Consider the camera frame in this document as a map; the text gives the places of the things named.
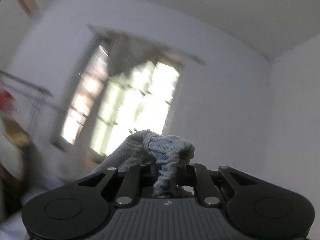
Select red cloth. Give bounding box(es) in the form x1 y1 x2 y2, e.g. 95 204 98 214
0 90 15 115

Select light blue pants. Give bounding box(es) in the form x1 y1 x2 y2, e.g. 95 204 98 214
59 129 196 198

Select window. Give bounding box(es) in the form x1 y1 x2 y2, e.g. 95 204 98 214
51 34 185 163

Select pinkish wooden beam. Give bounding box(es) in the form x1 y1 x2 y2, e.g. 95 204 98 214
11 0 40 18

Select black metal clothes rack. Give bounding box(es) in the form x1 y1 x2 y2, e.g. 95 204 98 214
0 70 54 135

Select cardboard box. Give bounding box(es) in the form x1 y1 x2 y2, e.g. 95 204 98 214
0 120 33 150

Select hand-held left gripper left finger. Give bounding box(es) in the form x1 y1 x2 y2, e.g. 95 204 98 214
77 165 144 207

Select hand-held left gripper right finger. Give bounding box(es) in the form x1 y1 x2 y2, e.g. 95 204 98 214
185 163 254 207

